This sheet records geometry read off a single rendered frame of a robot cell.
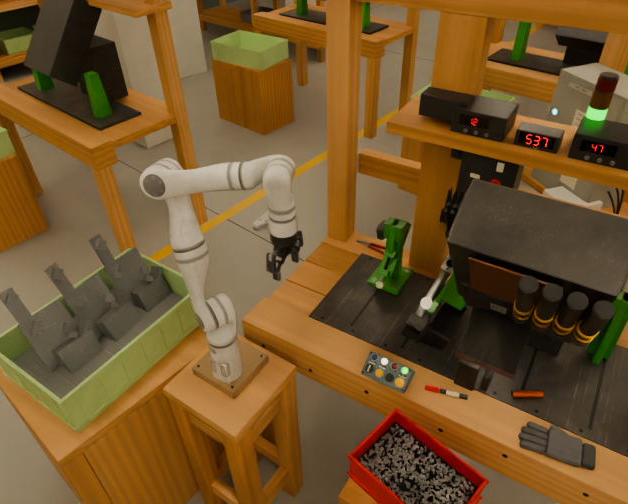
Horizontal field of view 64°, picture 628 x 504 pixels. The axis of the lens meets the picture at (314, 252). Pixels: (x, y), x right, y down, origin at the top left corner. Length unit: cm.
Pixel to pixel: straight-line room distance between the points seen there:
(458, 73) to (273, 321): 103
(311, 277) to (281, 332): 33
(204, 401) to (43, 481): 125
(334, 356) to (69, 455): 88
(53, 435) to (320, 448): 122
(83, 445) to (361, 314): 101
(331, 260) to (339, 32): 88
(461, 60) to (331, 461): 180
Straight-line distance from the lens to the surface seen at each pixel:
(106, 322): 197
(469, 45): 165
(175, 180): 131
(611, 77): 163
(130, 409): 188
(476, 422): 165
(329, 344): 177
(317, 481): 251
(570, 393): 181
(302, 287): 199
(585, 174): 158
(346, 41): 181
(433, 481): 154
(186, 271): 143
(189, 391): 177
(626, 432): 179
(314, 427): 264
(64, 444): 187
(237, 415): 169
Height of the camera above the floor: 225
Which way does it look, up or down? 39 degrees down
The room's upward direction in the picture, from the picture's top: 2 degrees counter-clockwise
